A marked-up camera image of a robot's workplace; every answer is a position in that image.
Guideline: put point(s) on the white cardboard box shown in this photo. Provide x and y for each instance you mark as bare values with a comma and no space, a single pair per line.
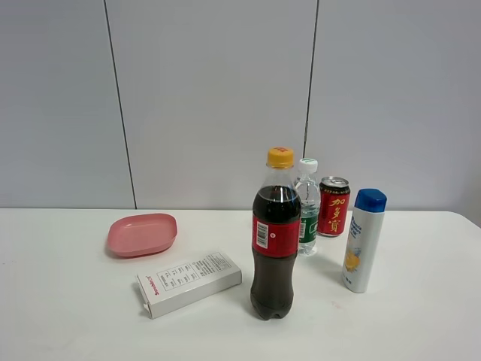
175,286

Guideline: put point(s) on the pink plastic dish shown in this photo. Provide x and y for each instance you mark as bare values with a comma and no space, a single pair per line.
141,235

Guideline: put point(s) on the water bottle green label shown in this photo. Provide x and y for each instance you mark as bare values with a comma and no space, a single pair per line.
307,187

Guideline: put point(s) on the cola bottle yellow cap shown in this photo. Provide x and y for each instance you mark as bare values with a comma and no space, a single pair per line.
275,236

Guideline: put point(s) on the red herbal tea can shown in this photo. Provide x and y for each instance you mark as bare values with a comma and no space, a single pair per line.
335,193

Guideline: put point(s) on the white shampoo bottle blue cap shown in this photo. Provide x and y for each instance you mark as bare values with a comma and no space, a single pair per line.
364,234

